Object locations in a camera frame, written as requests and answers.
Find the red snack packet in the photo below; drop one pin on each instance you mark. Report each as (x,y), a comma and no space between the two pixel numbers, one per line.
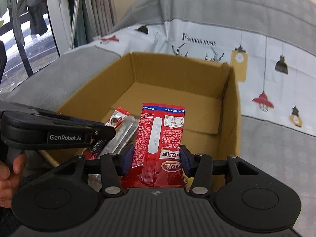
(158,138)

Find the person's left hand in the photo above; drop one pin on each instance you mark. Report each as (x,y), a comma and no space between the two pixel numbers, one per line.
(8,185)

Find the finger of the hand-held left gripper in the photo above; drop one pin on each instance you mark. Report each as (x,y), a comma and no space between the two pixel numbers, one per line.
(61,117)
(103,132)

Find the glass window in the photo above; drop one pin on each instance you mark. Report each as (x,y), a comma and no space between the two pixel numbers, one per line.
(29,47)

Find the grey curtain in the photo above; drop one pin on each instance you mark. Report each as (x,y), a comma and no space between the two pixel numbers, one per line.
(98,5)

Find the yellow snack packet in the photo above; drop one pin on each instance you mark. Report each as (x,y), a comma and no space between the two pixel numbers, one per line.
(188,182)

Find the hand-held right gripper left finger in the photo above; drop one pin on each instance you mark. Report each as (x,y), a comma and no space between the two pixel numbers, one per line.
(128,158)

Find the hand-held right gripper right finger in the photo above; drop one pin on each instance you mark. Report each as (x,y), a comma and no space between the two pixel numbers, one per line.
(186,159)

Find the dark hanging garment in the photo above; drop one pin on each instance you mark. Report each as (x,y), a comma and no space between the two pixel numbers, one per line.
(37,9)

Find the brown cardboard box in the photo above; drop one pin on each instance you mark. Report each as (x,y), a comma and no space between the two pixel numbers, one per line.
(172,96)

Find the silver packet with red end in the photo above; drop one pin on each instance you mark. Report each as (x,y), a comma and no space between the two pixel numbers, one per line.
(122,130)

